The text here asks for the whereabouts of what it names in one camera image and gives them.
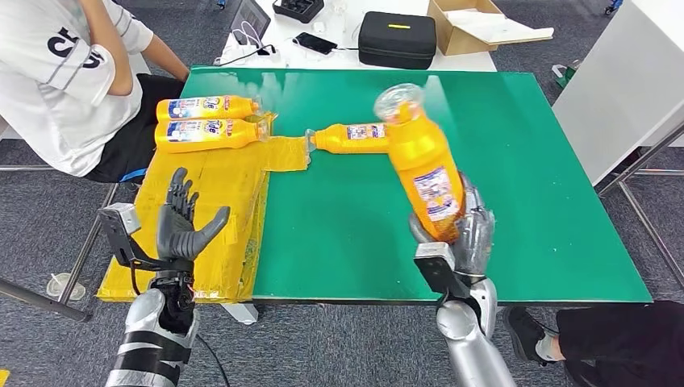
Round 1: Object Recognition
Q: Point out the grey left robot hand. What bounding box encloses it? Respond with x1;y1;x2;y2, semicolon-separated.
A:
156;167;231;263

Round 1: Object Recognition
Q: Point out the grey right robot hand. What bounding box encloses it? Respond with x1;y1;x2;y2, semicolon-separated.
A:
408;172;496;279

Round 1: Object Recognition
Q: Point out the orange detergent bottle clear cap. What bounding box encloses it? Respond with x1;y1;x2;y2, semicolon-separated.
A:
156;94;263;123
154;117;271;154
373;83;467;244
304;123;391;156

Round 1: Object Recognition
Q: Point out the white table foot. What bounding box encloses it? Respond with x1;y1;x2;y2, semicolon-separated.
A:
219;302;259;327

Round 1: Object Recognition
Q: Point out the clear plastic lid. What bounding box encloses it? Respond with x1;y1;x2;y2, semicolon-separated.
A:
45;273;86;303

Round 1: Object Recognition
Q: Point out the person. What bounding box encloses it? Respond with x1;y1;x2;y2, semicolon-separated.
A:
502;298;684;387
0;0;192;180

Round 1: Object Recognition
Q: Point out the green and white object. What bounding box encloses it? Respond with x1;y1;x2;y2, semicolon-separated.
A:
551;60;582;90

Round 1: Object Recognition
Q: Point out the brown cardboard box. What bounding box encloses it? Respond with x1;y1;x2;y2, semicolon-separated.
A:
427;0;555;57

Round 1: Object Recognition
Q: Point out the white power strip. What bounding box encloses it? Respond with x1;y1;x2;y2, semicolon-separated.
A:
215;44;288;69

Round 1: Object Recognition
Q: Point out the black zip carrying case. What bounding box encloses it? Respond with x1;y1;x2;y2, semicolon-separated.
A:
357;11;438;71

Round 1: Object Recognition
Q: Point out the white cabinet panel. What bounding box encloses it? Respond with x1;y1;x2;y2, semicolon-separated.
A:
551;0;684;187

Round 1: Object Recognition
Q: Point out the white sheet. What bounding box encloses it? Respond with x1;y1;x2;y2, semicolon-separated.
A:
446;10;555;45

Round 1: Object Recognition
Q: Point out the white table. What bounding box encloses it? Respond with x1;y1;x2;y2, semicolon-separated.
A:
215;0;498;73

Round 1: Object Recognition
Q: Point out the dark tablet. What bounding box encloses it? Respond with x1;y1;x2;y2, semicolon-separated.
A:
231;0;272;49

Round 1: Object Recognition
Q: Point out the black smartphone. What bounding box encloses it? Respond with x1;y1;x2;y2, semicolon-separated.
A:
294;31;339;56

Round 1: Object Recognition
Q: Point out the black compartment tray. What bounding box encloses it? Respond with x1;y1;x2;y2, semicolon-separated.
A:
272;0;325;25

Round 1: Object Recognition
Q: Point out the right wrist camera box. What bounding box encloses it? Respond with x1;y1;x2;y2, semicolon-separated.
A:
414;241;461;300

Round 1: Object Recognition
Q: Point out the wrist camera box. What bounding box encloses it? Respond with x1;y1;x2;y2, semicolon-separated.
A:
414;241;461;300
98;202;143;268

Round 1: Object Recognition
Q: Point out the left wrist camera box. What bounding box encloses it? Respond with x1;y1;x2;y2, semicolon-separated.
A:
98;202;143;268

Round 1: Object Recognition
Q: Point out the grey metal tube frame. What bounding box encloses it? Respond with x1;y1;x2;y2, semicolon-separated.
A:
0;165;123;325
594;119;684;289

